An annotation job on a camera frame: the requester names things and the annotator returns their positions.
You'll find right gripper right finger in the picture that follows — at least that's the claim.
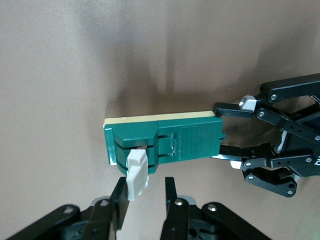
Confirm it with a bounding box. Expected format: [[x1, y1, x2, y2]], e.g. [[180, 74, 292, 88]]
[[159, 176, 273, 240]]

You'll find green load switch white handle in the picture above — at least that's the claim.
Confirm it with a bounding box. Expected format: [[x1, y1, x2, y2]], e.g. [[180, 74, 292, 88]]
[[103, 110, 227, 202]]

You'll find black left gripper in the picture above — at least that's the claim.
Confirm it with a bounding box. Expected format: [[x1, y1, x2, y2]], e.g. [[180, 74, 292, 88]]
[[209, 131, 320, 198]]

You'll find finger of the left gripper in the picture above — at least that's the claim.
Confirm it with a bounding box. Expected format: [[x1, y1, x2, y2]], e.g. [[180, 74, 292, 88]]
[[213, 73, 320, 146]]

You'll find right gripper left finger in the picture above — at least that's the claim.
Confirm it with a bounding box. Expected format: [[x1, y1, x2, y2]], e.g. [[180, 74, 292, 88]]
[[4, 176, 131, 240]]

